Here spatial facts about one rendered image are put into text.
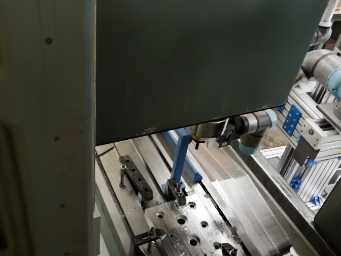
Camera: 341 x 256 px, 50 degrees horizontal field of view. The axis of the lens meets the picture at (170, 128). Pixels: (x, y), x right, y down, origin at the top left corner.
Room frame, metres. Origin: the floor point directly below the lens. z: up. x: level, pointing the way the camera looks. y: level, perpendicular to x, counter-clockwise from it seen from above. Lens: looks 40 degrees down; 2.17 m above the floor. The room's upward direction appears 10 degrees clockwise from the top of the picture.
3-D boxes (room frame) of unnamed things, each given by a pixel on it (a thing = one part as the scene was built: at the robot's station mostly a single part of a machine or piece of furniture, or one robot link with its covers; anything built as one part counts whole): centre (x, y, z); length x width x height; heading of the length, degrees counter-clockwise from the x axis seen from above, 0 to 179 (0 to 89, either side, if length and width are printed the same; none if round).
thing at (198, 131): (0.95, -0.10, 1.47); 0.16 x 0.16 x 0.12
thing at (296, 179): (1.81, -0.84, 0.43); 0.22 x 0.04 x 0.09; 27
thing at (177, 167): (1.11, -0.06, 1.05); 0.10 x 0.05 x 0.30; 123
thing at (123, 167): (1.06, 0.17, 0.96); 0.03 x 0.03 x 0.13
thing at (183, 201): (1.00, -0.07, 0.97); 0.13 x 0.03 x 0.15; 33
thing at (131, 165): (1.08, 0.11, 0.93); 0.26 x 0.05 x 0.06; 38
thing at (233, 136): (1.03, -0.20, 1.34); 0.12 x 0.08 x 0.09; 127
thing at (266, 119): (1.13, -0.33, 1.34); 0.11 x 0.08 x 0.09; 127
